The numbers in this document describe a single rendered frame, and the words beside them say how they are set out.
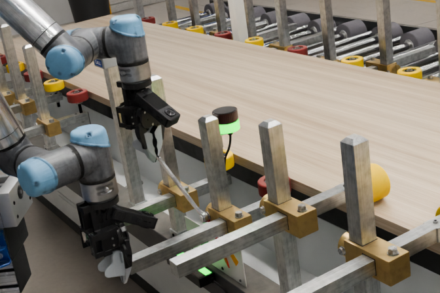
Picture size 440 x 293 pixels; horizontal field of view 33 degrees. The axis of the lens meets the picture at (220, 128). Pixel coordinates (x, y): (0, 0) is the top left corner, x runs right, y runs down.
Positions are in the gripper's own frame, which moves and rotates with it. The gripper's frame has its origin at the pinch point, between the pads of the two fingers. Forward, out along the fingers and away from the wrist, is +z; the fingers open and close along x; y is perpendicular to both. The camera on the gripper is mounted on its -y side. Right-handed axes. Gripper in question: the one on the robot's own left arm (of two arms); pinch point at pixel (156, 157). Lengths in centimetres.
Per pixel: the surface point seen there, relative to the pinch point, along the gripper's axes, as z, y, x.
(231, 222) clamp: 11.6, -23.1, 2.6
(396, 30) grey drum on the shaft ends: 17, 20, -182
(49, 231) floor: 103, 170, -86
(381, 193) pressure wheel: 5, -54, -11
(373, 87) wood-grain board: 9, -16, -85
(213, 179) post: 3.1, -17.1, -0.4
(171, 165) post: 7.5, 5.4, -10.7
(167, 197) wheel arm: 14.1, 3.8, -5.6
